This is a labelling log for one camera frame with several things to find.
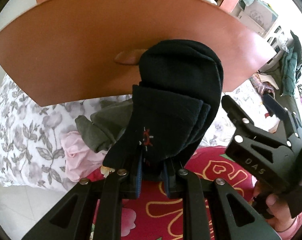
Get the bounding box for pink sleeve forearm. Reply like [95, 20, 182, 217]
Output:
[277, 213, 302, 240]

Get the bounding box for pile of toys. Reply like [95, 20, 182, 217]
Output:
[249, 73, 275, 98]

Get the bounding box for teal hanging clothes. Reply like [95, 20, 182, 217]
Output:
[281, 30, 302, 97]

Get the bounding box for person's right hand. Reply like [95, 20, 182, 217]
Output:
[266, 193, 302, 232]

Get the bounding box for grey floral bed sheet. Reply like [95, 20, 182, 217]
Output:
[0, 73, 279, 193]

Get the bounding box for grey green cloth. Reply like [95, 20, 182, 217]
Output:
[75, 99, 133, 153]

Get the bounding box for red floral blanket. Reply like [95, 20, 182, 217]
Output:
[87, 146, 259, 240]

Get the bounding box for wooden drawer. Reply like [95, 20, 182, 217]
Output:
[0, 0, 275, 106]

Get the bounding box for dark navy socks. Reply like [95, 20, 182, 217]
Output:
[103, 40, 224, 179]

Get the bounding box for pink cloth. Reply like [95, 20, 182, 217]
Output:
[61, 131, 110, 182]

